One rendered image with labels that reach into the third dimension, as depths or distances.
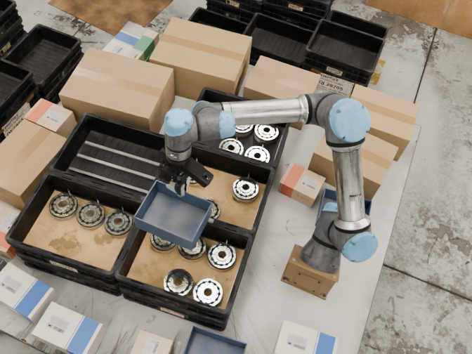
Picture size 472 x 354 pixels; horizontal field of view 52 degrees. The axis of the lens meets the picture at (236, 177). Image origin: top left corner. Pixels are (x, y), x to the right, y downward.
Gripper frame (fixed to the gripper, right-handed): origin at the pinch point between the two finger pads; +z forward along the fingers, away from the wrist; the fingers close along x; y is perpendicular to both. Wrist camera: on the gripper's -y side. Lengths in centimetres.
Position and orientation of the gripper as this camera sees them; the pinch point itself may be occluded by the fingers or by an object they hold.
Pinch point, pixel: (183, 193)
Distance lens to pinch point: 157.7
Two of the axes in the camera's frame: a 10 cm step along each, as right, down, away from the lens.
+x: -4.1, 7.1, -5.7
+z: -1.0, 5.9, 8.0
